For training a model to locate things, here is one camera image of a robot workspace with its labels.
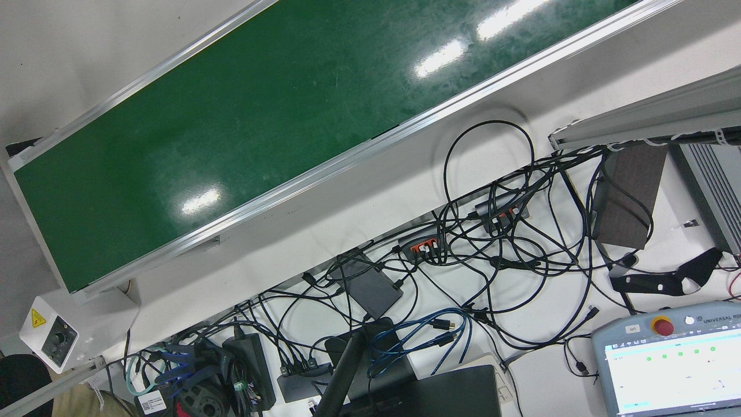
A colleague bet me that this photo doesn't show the usb hub orange ports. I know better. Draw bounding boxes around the usb hub orange ports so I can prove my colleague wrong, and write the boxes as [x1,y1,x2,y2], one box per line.
[475,191,530,232]
[398,225,447,264]

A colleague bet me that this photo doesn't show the black flat adapter box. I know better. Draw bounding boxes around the black flat adapter box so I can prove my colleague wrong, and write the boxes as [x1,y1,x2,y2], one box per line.
[336,255,404,319]

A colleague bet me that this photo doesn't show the green conveyor belt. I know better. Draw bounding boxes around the green conveyor belt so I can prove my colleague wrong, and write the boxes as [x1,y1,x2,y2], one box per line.
[0,0,684,305]

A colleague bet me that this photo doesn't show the black docking hub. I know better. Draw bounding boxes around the black docking hub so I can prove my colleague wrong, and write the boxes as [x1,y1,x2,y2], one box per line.
[277,359,333,403]

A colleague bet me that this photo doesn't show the black monitor stand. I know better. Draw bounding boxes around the black monitor stand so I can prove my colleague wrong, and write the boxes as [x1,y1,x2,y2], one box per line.
[313,324,504,417]

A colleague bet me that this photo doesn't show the black power brick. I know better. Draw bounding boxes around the black power brick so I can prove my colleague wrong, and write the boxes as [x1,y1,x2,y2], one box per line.
[223,333,277,413]

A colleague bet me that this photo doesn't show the black device with round hole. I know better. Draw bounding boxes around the black device with round hole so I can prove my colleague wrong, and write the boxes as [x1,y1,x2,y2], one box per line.
[174,376,232,417]

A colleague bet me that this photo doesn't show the brown wooden block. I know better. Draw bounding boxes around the brown wooden block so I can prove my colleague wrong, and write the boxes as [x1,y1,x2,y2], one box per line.
[593,144,667,251]

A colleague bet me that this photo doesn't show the grey teach pendant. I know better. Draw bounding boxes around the grey teach pendant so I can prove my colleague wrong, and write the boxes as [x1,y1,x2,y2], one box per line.
[590,300,741,417]

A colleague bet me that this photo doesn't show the white conveyor control box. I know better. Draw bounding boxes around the white conveyor control box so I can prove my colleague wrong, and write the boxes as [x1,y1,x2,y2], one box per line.
[19,287,140,374]

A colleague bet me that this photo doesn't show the grey ribbed metal housing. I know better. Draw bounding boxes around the grey ribbed metal housing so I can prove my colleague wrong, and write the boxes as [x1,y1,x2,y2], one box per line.
[670,142,741,257]

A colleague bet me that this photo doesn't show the person with black hair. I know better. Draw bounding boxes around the person with black hair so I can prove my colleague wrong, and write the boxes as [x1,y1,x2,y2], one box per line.
[0,353,137,417]

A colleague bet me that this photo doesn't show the blue cable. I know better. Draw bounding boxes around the blue cable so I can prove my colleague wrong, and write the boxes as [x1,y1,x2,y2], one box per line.
[368,307,472,377]

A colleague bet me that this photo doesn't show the long looped black cable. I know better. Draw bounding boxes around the long looped black cable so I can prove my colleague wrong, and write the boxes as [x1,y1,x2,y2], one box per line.
[443,119,536,232]

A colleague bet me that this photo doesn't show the aluminium profile post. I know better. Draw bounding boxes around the aluminium profile post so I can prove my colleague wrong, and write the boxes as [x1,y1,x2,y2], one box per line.
[547,65,741,152]

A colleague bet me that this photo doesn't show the black flat bracket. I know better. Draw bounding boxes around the black flat bracket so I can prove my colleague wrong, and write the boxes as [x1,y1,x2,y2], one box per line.
[610,248,724,297]

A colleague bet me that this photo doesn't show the red wire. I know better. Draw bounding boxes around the red wire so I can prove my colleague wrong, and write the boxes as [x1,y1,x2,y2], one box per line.
[718,261,741,302]

